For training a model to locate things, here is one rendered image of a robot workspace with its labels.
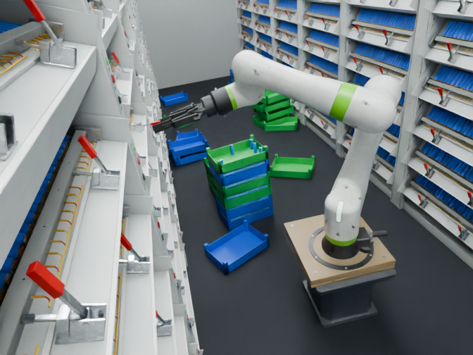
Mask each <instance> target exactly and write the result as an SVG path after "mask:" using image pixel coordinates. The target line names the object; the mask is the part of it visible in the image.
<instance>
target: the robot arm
mask: <svg viewBox="0 0 473 355"><path fill-rule="evenodd" d="M232 74H233V76H234V82H233V83H232V84H230V85H227V86H224V87H221V88H219V89H217V88H215V90H214V91H211V92H210V94H211V96H210V95H208V96H205V97H202V98H201V103H200V104H194V103H191V104H189V105H188V106H185V107H184V108H181V109H179V110H176V111H174V112H172V113H170V115H169V116H166V117H164V118H161V119H159V121H160V123H158V124H155V125H152V128H153V131H154V132H155V134H156V133H158V132H161V131H164V130H166V129H169V128H171V127H175V128H177V127H181V126H183V125H186V124H189V123H192V122H195V121H199V120H201V118H200V117H201V116H203V115H205V114H206V115H207V116H208V117H211V116H214V115H217V113H218V114H219V116H223V115H224V117H225V118H226V117H227V116H226V114H227V113H229V112H230V111H233V110H236V109H238V108H241V107H245V106H252V105H255V104H257V103H258V102H260V101H261V100H262V98H263V96H264V94H265V89H266V90H269V91H271V92H275V93H278V94H281V95H283V96H287V97H289V98H290V99H293V100H296V101H298V102H300V103H302V104H305V105H306V106H309V107H311V108H313V109H315V110H316V111H319V112H320V113H323V114H325V115H326V116H329V117H330V118H333V119H335V120H337V121H340V122H342V123H344V124H347V125H349V126H351V127H354V128H355V131H354V133H353V138H352V141H351V145H350V147H349V150H348V153H347V155H346V159H345V161H344V163H343V165H342V168H341V170H340V172H339V174H338V176H337V178H336V180H335V183H334V186H333V187H332V190H331V192H330V193H329V195H328V196H327V198H326V199H325V203H324V232H325V236H324V237H323V238H322V249H323V251H324V252H325V253H326V254H327V255H328V256H331V257H332V258H335V259H341V260H345V259H351V258H353V257H354V256H356V255H357V254H358V252H359V251H361V252H363V253H365V254H366V253H370V245H371V244H373V243H374V241H370V240H371V239H372V238H373V237H382V236H387V231H386V230H383V231H376V232H372V231H371V230H366V229H365V227H361V228H359V224H360V213H361V211H362V206H363V203H364V200H365V195H366V193H367V187H368V182H369V178H370V173H371V169H372V164H373V162H374V157H375V155H376V152H377V149H378V146H379V143H380V141H381V138H382V136H383V134H384V131H385V130H387V129H388V128H389V127H390V126H391V125H392V124H393V122H394V120H395V118H396V107H397V105H398V102H399V101H400V99H401V86H400V84H399V83H398V81H397V80H396V79H395V78H393V77H391V76H388V75H378V76H376V77H373V78H372V79H370V80H369V81H368V82H367V83H366V84H365V86H364V87H360V86H357V85H352V84H350V83H347V82H342V81H338V80H333V79H329V78H326V77H320V76H317V75H313V74H310V73H305V72H303V71H300V70H296V69H293V68H290V67H288V66H285V65H282V64H281V63H278V62H275V61H273V60H270V59H268V58H266V57H264V56H262V55H260V54H258V53H256V52H254V51H251V50H244V51H241V52H239V53H238V54H237V55H236V56H235V57H234V59H233V61H232ZM156 121H158V120H156Z"/></svg>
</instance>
